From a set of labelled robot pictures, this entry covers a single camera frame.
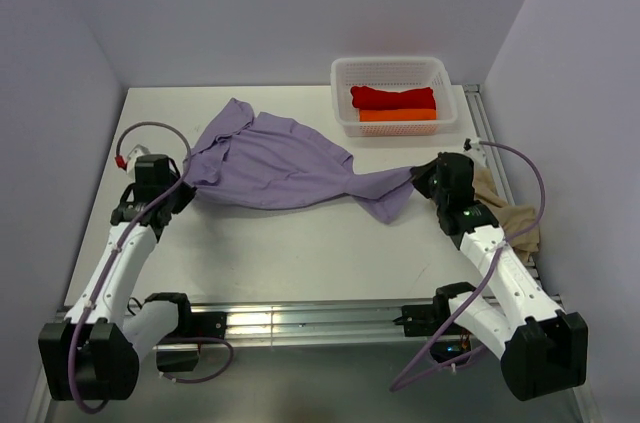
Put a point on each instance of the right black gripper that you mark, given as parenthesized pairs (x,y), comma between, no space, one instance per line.
(421,174)

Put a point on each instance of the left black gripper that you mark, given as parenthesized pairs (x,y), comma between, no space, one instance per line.
(186,194)

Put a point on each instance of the lilac t shirt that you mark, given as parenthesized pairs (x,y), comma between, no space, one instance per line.
(267,162)

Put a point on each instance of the white plastic basket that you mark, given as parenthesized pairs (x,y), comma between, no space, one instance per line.
(392,74)

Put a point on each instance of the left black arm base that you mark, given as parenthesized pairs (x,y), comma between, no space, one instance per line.
(176,355)

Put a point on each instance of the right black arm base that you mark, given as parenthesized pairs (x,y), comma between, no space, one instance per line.
(421,320)

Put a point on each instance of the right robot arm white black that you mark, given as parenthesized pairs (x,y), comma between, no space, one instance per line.
(541,348)

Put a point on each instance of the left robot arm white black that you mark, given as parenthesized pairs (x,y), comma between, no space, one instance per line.
(94,353)

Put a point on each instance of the rolled orange t shirt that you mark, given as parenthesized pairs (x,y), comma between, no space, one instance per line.
(398,115)

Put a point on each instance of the beige t shirt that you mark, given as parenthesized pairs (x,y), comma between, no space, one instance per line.
(512,218)

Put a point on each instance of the rolled red t shirt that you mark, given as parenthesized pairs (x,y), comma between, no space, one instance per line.
(367,98)

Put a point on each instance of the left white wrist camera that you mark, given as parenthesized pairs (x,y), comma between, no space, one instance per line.
(127,163)

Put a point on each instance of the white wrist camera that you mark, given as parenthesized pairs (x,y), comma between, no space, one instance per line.
(473,149)
(127,163)

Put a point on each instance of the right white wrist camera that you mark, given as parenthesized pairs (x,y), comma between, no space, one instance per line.
(473,149)

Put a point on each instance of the aluminium frame rails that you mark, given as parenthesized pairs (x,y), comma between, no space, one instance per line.
(324,275)

